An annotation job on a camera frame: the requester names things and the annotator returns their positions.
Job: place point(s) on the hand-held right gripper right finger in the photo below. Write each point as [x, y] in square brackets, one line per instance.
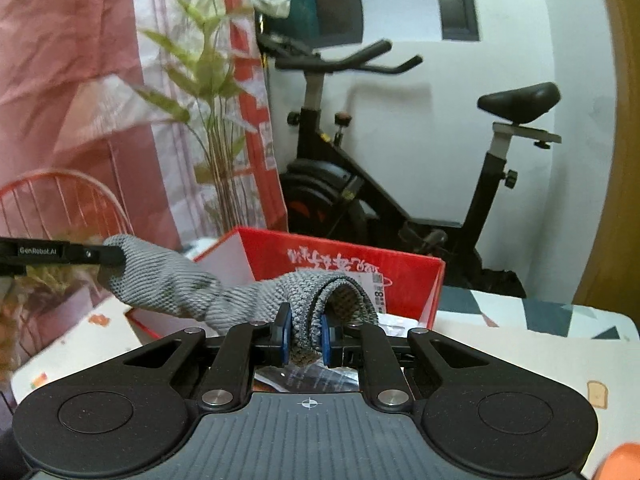
[327, 340]

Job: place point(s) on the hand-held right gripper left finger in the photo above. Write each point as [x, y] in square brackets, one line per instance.
[285, 335]

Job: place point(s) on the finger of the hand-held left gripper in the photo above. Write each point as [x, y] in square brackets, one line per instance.
[60, 252]

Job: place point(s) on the red cardboard box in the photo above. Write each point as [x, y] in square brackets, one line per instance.
[400, 280]

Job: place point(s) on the grey knitted cloth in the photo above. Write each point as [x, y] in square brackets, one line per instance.
[175, 280]

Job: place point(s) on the clear plastic packet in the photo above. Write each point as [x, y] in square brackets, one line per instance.
[320, 377]

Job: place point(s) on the pink white printed curtain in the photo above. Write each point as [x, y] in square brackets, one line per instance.
[75, 85]

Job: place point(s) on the black exercise bike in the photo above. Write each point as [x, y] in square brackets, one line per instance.
[350, 170]

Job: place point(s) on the artificial green plant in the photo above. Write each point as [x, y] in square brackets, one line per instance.
[220, 160]

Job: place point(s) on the white printed table mat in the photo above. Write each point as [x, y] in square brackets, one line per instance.
[525, 360]

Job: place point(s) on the geometric patterned tablecloth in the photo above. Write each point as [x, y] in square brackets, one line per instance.
[550, 315]

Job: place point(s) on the orange object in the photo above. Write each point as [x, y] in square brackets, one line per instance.
[622, 462]

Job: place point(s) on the white crumpled cloth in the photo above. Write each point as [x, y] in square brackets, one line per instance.
[270, 0]

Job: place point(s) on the dark framed window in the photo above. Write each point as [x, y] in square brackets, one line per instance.
[300, 0]
[455, 5]

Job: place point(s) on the wooden panel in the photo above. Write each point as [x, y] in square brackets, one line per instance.
[615, 135]

